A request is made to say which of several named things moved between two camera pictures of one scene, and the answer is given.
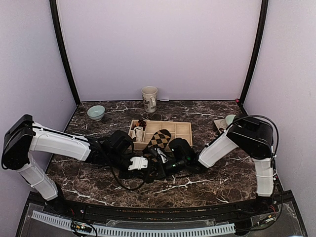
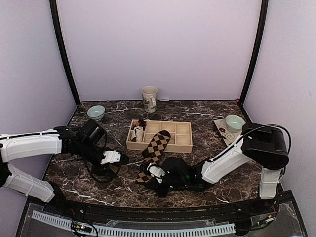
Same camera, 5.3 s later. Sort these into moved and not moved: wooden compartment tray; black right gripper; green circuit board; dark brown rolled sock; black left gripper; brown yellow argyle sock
Moved: black right gripper; black left gripper
Not moved: green circuit board; wooden compartment tray; brown yellow argyle sock; dark brown rolled sock
